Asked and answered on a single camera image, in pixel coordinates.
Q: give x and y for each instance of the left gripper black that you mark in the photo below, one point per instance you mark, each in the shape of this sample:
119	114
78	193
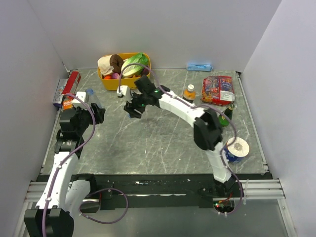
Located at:
98	113

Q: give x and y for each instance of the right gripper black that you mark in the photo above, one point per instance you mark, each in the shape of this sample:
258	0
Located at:
130	107

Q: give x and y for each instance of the clear blue water bottle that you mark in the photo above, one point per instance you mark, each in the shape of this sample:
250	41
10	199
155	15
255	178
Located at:
91	98

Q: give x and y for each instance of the orange drink bottle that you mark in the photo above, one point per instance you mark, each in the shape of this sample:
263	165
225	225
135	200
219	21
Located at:
189	96

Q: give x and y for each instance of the white bottle cap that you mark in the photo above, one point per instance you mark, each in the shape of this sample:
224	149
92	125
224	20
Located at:
190	88

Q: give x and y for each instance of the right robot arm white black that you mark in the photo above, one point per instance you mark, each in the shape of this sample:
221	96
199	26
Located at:
207	129

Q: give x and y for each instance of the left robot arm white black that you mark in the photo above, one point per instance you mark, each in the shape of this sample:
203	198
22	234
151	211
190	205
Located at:
61	160

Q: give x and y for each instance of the yellow plastic basket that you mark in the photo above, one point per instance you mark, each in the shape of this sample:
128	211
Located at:
111	82

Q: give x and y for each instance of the orange razor box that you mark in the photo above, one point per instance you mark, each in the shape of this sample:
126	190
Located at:
67	103

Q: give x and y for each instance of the plush cabbage toy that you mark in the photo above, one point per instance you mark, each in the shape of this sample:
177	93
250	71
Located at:
132	67

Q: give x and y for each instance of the red box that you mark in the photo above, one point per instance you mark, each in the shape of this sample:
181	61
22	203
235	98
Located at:
72	83

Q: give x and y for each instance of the purple grey box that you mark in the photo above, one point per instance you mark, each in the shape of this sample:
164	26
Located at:
58	97

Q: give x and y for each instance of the brown beige plush toy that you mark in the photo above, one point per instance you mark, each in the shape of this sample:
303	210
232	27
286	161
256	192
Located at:
110	64

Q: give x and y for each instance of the blue tissue pack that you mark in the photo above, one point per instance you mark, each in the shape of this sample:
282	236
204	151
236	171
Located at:
199	67

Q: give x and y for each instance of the red snack bag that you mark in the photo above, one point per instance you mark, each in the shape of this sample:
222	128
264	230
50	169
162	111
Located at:
218	90

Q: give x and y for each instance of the small dark jar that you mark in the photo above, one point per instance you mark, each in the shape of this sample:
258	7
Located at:
229	113

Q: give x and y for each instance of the white blue can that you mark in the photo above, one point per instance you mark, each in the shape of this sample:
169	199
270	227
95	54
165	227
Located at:
237	150

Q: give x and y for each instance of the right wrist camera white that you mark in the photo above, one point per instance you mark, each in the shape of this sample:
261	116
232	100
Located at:
124	91

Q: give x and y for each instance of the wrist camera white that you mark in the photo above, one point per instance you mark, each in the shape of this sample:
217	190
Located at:
124	91
80	100

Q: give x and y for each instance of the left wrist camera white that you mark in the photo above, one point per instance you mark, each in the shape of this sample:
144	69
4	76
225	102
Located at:
80	100

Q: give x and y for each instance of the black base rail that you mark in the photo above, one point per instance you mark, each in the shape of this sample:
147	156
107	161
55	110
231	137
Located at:
164	190

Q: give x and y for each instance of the aluminium frame rail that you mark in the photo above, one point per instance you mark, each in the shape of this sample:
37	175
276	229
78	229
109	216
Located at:
263	189

